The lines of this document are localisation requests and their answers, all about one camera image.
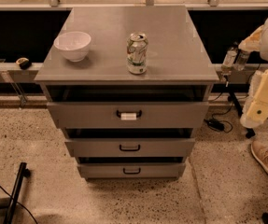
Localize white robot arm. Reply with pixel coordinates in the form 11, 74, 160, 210
238, 18, 268, 128

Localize grey drawer cabinet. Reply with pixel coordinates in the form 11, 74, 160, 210
34, 5, 219, 181

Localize grey top drawer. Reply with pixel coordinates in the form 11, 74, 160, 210
48, 102, 208, 129

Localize green white soda can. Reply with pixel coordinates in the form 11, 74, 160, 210
127, 33, 148, 75

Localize white ceramic bowl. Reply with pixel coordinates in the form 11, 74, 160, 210
53, 32, 92, 62

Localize clear bottle left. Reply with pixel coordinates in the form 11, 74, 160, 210
221, 42, 238, 74

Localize clear bottle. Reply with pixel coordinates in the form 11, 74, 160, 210
233, 49, 250, 71
221, 42, 238, 74

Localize yellow black tape measure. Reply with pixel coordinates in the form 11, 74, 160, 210
16, 57, 32, 70

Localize black tripod leg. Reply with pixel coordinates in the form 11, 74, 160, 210
225, 77, 257, 139

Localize clear bottle right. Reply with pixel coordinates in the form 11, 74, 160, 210
233, 49, 250, 71

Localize white tape on handle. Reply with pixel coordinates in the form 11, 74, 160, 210
120, 113, 137, 120

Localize black power adapter cable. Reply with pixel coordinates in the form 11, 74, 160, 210
203, 103, 234, 134

